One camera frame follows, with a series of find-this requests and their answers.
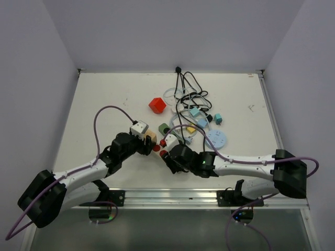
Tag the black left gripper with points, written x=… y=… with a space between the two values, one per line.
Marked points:
x=144 y=148

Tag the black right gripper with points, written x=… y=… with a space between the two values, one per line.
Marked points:
x=175 y=169

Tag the beige power strip red sockets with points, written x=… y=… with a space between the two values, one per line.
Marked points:
x=159 y=151

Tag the beige wooden cube adapter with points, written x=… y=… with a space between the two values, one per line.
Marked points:
x=152 y=135

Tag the yellow USB charger cube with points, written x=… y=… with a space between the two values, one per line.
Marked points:
x=191 y=130

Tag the green power strip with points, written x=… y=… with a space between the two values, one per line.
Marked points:
x=163 y=129

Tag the light blue USB charger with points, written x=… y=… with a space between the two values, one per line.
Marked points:
x=202 y=123

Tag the round light blue socket hub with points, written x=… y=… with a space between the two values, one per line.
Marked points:
x=217 y=138

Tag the light teal charger green strip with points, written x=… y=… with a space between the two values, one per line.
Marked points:
x=194 y=112

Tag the red cube adapter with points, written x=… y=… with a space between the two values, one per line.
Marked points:
x=157 y=105

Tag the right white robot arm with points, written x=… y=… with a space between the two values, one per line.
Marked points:
x=279 y=173

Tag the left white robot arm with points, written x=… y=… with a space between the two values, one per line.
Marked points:
x=51 y=193

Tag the black plug head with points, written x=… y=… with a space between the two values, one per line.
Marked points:
x=209 y=118

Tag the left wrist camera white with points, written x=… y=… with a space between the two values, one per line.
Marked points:
x=139 y=129

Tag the aluminium rail table edge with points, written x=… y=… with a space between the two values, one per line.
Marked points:
x=172 y=199

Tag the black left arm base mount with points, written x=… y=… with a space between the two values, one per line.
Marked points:
x=115 y=197

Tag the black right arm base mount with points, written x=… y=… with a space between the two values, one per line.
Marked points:
x=234 y=198

